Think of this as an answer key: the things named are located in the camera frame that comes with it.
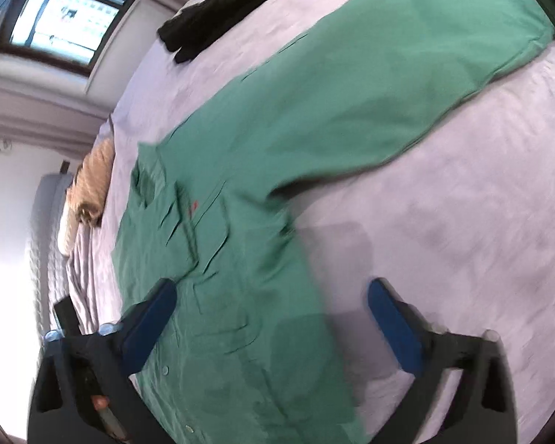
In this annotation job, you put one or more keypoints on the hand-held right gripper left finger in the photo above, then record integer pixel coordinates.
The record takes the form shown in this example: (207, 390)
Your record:
(150, 319)

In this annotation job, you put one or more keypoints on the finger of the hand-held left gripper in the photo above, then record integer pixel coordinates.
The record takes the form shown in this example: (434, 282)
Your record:
(67, 317)

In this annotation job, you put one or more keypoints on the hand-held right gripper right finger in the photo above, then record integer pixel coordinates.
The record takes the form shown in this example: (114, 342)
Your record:
(395, 328)

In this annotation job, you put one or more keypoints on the green shirt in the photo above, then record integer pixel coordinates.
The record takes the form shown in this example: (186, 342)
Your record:
(305, 125)

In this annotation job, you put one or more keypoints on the grey quilted headboard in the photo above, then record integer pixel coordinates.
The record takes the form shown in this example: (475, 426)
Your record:
(41, 240)

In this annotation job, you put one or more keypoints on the light grey bedspread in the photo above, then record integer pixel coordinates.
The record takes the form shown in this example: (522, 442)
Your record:
(467, 217)

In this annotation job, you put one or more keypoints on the beige striped cloth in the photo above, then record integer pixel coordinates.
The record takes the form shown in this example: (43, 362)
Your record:
(92, 175)

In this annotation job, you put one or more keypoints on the dark framed window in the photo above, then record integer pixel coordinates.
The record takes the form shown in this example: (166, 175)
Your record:
(60, 18)

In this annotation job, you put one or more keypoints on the black garment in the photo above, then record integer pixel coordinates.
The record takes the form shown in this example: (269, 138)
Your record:
(203, 23)

